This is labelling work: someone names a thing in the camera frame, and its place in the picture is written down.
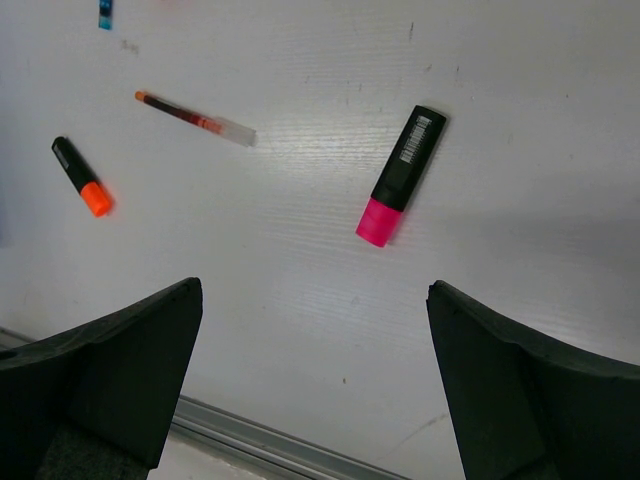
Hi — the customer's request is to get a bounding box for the pink black highlighter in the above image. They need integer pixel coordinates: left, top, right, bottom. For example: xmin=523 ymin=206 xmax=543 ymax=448
xmin=356 ymin=106 xmax=447 ymax=248

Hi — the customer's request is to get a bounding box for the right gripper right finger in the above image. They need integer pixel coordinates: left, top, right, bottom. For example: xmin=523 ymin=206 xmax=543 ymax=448
xmin=426 ymin=281 xmax=639 ymax=479

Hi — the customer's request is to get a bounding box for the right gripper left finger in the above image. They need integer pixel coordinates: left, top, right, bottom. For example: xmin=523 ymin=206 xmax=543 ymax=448
xmin=1 ymin=277 xmax=203 ymax=479

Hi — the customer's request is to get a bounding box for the blue pen refill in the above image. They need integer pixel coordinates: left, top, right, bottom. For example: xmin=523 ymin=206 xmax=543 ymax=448
xmin=98 ymin=0 xmax=113 ymax=30

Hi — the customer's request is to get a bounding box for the orange black highlighter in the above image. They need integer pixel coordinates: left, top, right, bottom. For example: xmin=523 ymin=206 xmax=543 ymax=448
xmin=51 ymin=136 xmax=114 ymax=217

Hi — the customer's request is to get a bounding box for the aluminium rail frame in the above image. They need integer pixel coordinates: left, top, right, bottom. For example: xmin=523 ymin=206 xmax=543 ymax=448
xmin=0 ymin=324 xmax=416 ymax=480

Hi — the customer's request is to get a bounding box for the orange pen refill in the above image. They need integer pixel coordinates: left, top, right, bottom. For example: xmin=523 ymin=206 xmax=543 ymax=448
xmin=135 ymin=91 xmax=257 ymax=147

